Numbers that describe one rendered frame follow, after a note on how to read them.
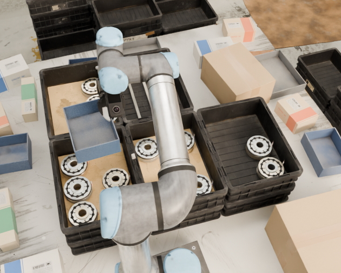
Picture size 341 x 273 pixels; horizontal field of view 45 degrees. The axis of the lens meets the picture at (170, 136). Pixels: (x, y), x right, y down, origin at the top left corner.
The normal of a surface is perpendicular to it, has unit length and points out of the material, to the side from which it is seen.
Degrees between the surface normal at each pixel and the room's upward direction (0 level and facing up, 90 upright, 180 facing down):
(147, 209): 32
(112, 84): 89
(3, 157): 0
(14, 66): 0
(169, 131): 15
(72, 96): 0
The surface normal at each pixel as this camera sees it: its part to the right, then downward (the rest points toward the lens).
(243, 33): 0.13, 0.80
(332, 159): 0.02, -0.60
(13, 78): 0.51, 0.69
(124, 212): 0.09, -0.14
